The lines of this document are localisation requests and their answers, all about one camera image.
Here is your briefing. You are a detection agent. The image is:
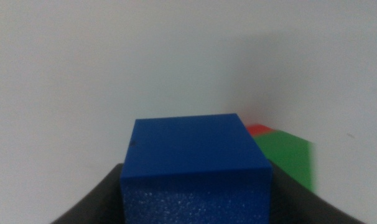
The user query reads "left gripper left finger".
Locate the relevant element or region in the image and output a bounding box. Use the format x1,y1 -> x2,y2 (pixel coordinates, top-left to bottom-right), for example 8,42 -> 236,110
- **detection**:
51,163 -> 126,224

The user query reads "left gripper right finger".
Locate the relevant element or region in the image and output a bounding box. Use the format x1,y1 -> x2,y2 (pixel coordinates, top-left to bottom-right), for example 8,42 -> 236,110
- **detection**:
267,161 -> 365,224

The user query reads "green foam cube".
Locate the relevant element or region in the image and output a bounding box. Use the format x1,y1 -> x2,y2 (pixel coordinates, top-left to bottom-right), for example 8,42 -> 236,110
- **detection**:
253,129 -> 314,193

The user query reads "blue foam cube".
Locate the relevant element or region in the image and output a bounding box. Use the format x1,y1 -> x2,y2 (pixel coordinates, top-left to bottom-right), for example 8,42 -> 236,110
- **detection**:
119,113 -> 274,224

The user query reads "red foam cube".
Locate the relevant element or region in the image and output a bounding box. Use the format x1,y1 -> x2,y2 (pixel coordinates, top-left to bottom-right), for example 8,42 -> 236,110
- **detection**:
245,123 -> 276,138

